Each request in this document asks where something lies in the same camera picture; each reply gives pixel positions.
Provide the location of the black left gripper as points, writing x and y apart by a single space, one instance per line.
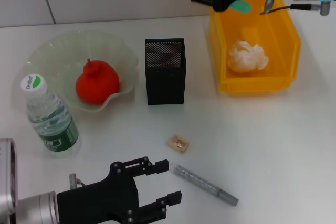
105 200

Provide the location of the white paper ball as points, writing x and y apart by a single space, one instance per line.
246 56

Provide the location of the clear green-label water bottle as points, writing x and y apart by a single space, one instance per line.
52 119

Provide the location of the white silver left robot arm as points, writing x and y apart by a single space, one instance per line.
39 208

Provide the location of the grey marker pen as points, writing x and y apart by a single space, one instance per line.
204 184

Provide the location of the small tan eraser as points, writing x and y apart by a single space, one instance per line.
178 143

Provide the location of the black mesh pen holder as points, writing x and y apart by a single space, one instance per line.
164 82

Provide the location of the pale green glass fruit plate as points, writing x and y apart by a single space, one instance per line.
52 56

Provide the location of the yellow plastic bin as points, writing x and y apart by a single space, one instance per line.
262 24

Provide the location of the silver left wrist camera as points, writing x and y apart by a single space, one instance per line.
6 182

